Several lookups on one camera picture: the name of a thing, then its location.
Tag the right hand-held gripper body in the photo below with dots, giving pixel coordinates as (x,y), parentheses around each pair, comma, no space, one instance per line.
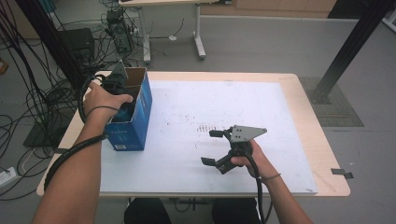
(246,133)

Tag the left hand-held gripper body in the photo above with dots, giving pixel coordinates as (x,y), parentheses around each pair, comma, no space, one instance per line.
(116,82)

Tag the blue cardboard box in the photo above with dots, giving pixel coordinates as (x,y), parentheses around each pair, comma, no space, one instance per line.
(134,133)

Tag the person's left hand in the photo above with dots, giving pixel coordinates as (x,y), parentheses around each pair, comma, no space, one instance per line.
(101,99)

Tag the person's right hand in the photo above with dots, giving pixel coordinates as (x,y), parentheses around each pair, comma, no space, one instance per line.
(260,161)

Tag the white table mat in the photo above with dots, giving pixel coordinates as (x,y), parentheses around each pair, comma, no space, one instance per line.
(255,109)

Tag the dark wrist band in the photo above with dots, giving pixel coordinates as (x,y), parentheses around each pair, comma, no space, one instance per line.
(271,177)
(102,107)

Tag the black computer tower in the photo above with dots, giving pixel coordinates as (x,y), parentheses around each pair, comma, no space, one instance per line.
(120,31)

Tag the black box case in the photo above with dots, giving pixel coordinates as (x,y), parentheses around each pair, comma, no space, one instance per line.
(76,43)

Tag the person's right leg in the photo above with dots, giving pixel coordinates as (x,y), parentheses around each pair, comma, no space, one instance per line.
(236,213)

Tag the person's leg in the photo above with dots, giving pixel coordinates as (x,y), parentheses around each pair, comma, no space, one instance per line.
(236,213)
(148,213)

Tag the black metal stand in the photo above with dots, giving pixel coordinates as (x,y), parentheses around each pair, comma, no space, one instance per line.
(56,49)

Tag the white plug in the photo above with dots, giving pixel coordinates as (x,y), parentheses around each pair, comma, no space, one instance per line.
(172,38)

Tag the person's left leg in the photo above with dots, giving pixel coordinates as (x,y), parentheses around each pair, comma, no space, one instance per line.
(148,213)

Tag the black tape piece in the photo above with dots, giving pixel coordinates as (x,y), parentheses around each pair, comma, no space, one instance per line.
(341,172)
(59,151)

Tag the white-legged desk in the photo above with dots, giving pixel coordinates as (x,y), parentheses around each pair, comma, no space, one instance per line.
(197,34)

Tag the white power strip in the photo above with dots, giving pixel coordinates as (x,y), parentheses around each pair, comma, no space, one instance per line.
(7,178)

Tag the black stand base plate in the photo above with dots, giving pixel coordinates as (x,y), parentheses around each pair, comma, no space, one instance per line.
(39,137)

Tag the black metal post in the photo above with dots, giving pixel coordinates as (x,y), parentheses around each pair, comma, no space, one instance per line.
(351,46)

